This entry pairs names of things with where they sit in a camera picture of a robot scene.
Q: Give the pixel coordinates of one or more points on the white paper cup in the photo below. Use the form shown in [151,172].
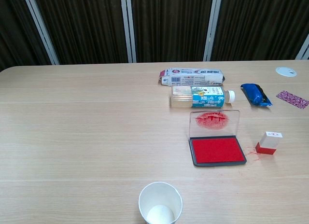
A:
[160,204]

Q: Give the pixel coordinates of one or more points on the small white red stamp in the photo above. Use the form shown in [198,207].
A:
[268,144]

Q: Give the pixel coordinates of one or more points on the white printed carton box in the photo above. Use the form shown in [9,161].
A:
[193,76]

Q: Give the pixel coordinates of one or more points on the grey partition frame post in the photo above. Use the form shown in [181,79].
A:
[212,26]
[41,28]
[128,27]
[304,49]

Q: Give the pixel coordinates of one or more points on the purple patterned card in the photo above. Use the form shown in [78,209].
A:
[292,99]

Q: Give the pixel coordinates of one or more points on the red ink pad with lid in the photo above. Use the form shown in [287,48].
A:
[216,152]

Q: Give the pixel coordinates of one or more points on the blue plastic snack wrapper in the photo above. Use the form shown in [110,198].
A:
[255,94]

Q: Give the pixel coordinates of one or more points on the clear plastic bottle white cap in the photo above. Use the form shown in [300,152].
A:
[200,96]

